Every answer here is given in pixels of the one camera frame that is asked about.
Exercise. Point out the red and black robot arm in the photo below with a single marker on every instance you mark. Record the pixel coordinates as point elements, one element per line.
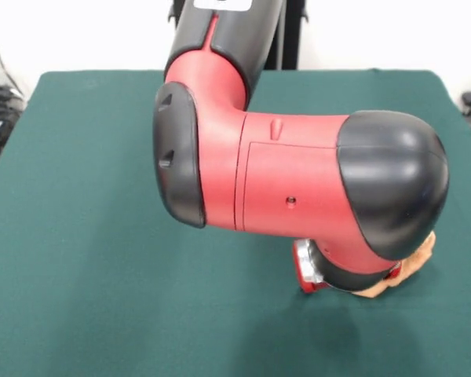
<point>290,176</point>

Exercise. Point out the black equipment pile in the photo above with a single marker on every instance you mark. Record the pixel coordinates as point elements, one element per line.
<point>2,118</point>

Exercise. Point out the tan terry towel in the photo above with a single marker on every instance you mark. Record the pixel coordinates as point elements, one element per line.
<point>416,259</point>

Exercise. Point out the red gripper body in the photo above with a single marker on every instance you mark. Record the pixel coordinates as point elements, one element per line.
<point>306,275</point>

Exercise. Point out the dark green table cloth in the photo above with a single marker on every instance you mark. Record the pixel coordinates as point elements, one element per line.
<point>82,255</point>

